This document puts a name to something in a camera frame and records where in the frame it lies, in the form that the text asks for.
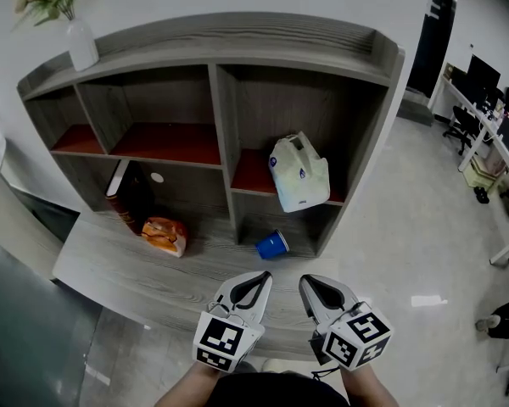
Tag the pale yellow storage box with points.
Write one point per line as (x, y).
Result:
(483, 174)

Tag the person's right forearm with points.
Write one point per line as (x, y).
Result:
(367, 388)

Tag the white round cap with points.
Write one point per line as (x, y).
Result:
(157, 177)

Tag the black pillar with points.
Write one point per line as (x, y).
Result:
(434, 28)

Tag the white vase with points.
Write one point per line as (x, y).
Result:
(81, 46)

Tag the black computer monitor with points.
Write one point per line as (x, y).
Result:
(483, 72)

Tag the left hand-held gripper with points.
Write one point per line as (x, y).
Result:
(227, 337)

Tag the person's black shirt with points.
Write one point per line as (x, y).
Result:
(275, 390)

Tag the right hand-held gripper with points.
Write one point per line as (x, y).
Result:
(356, 337)

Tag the grey wooden shelf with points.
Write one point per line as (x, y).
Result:
(182, 40)

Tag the person's left forearm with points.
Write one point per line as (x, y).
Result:
(188, 386)

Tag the black office chair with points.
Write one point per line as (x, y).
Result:
(464, 127)

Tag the orange snack bag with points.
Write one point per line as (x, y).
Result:
(165, 235)

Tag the blue plastic cup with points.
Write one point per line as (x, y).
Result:
(271, 245)

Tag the dark hardcover book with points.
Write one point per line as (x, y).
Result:
(133, 193)

